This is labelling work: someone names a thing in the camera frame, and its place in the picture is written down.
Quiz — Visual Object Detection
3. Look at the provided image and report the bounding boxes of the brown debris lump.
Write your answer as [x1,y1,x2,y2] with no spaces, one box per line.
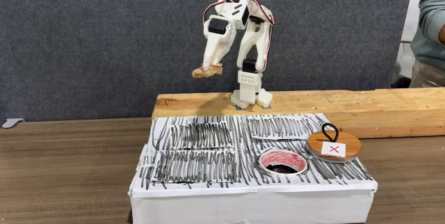
[191,63,224,79]

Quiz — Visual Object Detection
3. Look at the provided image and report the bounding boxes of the scribbled paper patch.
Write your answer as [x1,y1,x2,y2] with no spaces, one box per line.
[169,122,235,150]
[247,114,316,141]
[152,149,238,184]

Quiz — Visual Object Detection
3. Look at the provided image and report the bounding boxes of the grey felt partition panel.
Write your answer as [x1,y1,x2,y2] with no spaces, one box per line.
[0,0,416,125]

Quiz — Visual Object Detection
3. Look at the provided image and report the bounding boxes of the white label with red cross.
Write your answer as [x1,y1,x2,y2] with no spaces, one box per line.
[320,141,348,159]

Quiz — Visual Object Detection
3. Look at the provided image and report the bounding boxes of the white box with black scribbles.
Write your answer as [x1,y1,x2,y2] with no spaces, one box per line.
[127,112,379,224]

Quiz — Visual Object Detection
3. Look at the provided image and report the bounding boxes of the round wooden lid black loop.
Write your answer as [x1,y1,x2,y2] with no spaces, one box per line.
[305,122,363,164]

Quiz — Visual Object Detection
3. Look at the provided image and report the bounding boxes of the light wooden beam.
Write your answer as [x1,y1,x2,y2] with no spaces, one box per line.
[152,87,445,140]

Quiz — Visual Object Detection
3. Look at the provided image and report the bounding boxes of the person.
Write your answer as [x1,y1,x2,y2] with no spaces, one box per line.
[408,0,445,89]

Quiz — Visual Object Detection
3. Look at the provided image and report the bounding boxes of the grey partition foot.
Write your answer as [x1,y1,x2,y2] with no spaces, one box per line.
[1,117,26,129]

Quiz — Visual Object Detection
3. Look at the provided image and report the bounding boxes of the red and black arm wires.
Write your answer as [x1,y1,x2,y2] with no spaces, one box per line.
[202,0,276,73]

